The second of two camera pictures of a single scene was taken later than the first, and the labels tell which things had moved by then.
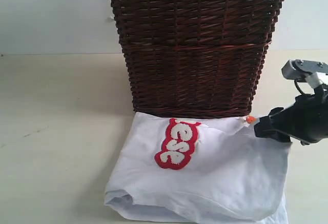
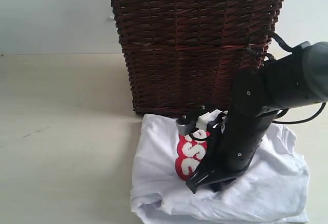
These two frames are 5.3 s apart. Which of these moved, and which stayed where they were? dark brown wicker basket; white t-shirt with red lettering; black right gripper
Moved: black right gripper; white t-shirt with red lettering
Stayed: dark brown wicker basket
